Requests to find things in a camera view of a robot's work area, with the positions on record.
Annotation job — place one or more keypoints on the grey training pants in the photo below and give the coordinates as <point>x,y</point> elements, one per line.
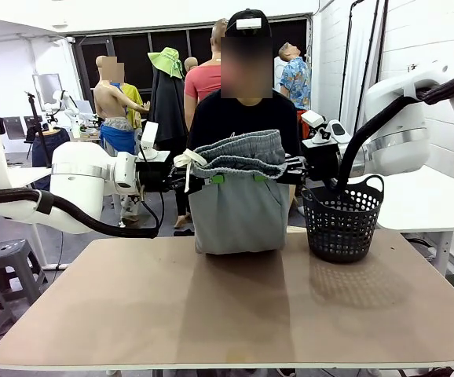
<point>242,212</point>

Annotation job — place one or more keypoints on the white hanging sheet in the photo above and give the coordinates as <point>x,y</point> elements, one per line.
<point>362,59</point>

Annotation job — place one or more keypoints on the grey framed board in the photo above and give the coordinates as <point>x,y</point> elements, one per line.
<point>48,88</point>

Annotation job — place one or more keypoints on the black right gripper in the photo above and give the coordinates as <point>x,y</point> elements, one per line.
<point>321,159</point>

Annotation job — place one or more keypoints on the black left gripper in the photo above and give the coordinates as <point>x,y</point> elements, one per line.
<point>152,176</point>

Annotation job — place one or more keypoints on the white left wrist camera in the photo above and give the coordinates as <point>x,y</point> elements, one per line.
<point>149,135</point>

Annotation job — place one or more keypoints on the mannequin in floral blue shirt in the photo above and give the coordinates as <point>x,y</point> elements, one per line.
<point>295,82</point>

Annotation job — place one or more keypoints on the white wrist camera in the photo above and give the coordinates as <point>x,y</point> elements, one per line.
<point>312,118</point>
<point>149,135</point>

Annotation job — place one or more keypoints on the mannequin in yellow shirt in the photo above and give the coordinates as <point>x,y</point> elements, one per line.
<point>132,98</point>

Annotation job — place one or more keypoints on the small white background robot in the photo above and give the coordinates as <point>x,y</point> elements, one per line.
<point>67,101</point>

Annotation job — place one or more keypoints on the white table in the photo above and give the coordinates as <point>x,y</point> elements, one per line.
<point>427,204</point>

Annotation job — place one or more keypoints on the black tripod stand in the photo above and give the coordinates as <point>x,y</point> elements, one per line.
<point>36,118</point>

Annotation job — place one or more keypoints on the small black tripod camera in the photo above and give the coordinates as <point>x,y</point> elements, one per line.
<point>413,67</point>

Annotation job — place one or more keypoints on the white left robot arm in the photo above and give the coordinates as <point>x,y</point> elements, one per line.
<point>77,180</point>

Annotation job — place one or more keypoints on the mannequin in black coat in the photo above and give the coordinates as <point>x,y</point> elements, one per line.
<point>168,102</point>

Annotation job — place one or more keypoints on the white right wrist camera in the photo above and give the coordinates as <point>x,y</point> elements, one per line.
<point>312,118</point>

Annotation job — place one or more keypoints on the bare mannequin with blue skirt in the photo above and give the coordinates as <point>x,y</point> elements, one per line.
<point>109,102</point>

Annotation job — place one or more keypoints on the person in black shirt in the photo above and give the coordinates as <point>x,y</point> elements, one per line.
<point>246,118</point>

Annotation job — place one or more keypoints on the red orange garment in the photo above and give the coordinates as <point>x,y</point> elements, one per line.
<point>302,116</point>

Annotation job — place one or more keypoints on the mannequin in red top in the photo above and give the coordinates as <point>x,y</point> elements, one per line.
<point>203,82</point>

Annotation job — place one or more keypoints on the black cap on person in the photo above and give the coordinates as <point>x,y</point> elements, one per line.
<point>250,13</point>

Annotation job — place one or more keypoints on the green bucket hat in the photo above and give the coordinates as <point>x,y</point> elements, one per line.
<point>168,63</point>

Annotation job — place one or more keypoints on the black perforated plastic basket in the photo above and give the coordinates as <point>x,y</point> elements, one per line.
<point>341,243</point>

